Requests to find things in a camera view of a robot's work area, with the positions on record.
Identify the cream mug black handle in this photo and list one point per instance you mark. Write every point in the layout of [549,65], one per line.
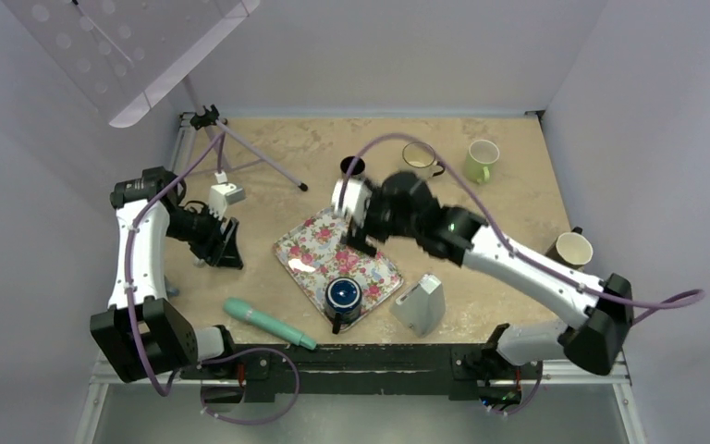
[421,159]

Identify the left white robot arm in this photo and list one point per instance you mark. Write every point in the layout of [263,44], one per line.
[141,333]

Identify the dark blue mug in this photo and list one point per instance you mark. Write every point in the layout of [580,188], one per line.
[342,302]

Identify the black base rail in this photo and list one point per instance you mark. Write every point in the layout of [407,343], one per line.
[458,371]

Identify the light green mug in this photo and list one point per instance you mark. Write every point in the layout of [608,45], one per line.
[481,157]

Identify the brown small mug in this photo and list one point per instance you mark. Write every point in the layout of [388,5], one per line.
[354,165]

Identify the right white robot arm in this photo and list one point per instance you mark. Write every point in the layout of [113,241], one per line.
[594,315]

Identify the teal cylindrical bottle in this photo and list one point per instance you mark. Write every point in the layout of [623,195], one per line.
[244,312]

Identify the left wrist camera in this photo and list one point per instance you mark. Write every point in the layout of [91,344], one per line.
[222,195]

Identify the floral tray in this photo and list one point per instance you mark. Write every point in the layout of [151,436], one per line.
[314,256]

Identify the perforated clear panel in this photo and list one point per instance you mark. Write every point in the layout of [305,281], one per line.
[126,56]

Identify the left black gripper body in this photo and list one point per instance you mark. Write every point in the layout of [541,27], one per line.
[199,230]

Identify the silver wedge box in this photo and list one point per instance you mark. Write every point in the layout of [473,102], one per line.
[422,307]

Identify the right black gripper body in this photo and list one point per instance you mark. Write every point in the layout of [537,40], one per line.
[380,223]

